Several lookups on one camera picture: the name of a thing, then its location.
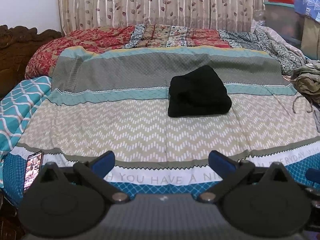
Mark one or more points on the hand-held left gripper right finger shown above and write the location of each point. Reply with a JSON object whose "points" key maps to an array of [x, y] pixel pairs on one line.
{"points": [[221, 161]]}

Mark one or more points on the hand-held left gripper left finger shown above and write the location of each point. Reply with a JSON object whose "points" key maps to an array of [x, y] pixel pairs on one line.
{"points": [[105, 161]]}

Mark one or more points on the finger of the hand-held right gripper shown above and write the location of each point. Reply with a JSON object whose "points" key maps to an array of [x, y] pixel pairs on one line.
{"points": [[313, 174]]}

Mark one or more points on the black pants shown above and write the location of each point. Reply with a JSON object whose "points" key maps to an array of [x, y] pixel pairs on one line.
{"points": [[200, 92]]}

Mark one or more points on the patterned striped bed sheet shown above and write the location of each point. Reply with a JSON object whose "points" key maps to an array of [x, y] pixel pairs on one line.
{"points": [[125, 120]]}

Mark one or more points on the smartphone with lit screen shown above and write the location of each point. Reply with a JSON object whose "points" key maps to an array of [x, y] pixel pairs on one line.
{"points": [[32, 170]]}

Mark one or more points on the olive green clothes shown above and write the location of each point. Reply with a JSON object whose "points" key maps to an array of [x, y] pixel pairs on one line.
{"points": [[307, 80]]}

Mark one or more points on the teal white patterned pillow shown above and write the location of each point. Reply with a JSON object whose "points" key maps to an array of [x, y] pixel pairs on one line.
{"points": [[17, 105]]}

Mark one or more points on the red floral quilt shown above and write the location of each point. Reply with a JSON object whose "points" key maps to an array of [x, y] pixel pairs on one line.
{"points": [[75, 45]]}

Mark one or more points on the grey blue patterned blanket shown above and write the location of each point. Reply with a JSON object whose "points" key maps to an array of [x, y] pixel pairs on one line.
{"points": [[282, 52]]}

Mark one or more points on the beige fabric storage bag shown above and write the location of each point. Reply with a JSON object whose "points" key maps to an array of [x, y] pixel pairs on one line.
{"points": [[311, 37]]}

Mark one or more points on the carved wooden headboard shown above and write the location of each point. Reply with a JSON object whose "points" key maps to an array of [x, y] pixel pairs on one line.
{"points": [[15, 55]]}

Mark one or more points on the clear plastic storage box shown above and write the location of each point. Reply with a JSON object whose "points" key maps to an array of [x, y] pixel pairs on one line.
{"points": [[282, 22]]}

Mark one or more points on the beige leaf print curtain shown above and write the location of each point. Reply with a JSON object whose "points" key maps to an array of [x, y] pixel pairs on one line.
{"points": [[150, 2]]}

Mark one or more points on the blue cardboard box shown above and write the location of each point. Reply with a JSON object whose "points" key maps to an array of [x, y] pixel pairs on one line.
{"points": [[308, 5]]}

